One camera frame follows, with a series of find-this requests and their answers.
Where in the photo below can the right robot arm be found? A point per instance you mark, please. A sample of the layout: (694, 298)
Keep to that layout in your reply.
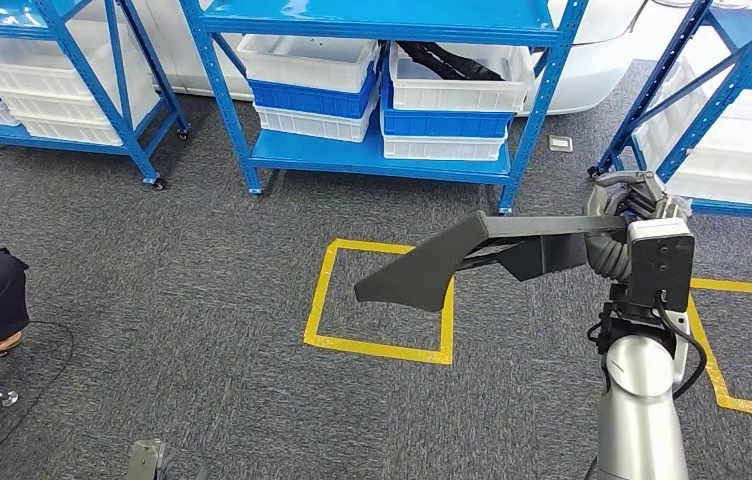
(638, 411)

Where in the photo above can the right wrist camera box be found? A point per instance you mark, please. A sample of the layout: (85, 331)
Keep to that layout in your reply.
(661, 265)

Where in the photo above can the long black plastic part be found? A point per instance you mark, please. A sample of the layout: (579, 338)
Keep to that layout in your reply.
(449, 63)
(429, 272)

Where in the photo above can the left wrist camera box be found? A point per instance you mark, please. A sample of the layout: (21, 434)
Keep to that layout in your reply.
(144, 464)

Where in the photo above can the black caster wheel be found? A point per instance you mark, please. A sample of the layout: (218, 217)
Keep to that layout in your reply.
(160, 184)
(182, 135)
(594, 171)

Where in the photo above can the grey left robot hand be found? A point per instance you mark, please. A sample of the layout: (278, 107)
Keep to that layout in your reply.
(187, 470)

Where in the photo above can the grey floor socket plate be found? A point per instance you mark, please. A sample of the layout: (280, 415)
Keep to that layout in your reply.
(560, 144)

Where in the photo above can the clear plastic film wrap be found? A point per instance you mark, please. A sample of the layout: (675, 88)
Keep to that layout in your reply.
(674, 206)

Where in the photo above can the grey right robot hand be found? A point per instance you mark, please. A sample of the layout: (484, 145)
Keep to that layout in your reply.
(634, 195)

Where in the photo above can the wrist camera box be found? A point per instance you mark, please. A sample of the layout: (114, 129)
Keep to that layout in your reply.
(144, 464)
(661, 265)

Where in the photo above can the yellow floor tape square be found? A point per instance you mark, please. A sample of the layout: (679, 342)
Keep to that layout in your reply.
(714, 371)
(376, 348)

